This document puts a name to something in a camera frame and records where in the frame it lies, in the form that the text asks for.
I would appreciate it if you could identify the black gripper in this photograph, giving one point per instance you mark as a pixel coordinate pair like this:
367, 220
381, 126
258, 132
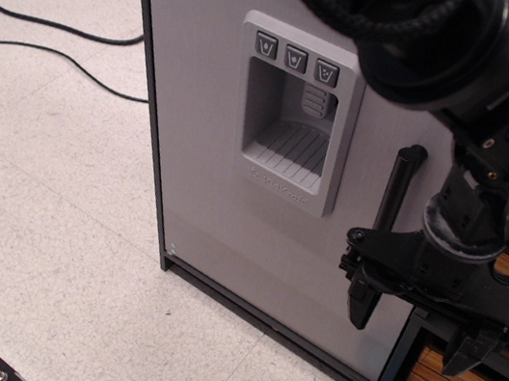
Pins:
406, 265

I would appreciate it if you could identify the black door handle bar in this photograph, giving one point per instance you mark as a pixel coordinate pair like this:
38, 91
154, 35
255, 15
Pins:
407, 162

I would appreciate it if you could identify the grey toy fridge door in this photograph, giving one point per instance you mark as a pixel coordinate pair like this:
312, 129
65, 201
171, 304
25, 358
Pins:
272, 257

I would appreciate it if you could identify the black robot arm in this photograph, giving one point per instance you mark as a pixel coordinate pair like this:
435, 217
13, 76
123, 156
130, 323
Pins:
449, 58

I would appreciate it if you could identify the grey ice water dispenser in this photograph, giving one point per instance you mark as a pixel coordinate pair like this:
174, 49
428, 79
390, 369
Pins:
298, 103

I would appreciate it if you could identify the black fridge cabinet frame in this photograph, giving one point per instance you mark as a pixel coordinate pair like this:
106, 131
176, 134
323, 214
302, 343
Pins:
340, 170

